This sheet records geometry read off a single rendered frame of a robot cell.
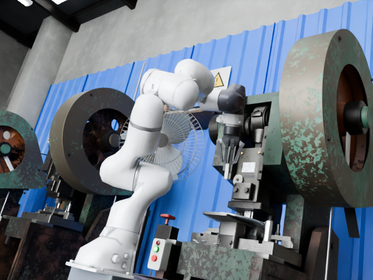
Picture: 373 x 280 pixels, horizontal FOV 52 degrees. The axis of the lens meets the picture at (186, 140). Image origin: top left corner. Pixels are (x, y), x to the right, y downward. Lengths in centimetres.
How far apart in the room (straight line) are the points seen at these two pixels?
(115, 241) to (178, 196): 254
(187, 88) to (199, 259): 85
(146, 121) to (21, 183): 342
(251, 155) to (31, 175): 312
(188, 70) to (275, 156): 72
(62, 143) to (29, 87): 415
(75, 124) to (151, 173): 156
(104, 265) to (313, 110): 94
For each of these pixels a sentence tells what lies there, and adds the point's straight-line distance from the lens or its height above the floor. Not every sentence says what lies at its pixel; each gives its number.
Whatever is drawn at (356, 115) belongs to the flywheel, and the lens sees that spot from 185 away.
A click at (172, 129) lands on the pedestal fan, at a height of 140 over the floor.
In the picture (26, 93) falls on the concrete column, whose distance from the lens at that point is 680.
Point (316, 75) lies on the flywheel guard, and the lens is 160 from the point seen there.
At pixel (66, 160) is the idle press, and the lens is 275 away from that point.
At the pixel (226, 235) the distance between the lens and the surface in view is 179.
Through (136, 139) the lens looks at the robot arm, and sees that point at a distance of 125.
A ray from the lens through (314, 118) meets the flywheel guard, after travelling 155.
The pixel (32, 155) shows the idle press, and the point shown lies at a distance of 461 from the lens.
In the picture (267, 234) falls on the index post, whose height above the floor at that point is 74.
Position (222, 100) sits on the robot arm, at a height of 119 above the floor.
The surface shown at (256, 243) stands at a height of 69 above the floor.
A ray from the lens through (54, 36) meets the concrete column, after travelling 730.
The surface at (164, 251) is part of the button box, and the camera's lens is 178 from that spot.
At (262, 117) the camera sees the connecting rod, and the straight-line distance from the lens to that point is 203.
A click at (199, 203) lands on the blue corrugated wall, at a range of 361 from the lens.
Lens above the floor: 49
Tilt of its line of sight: 19 degrees up
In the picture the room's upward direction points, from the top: 13 degrees clockwise
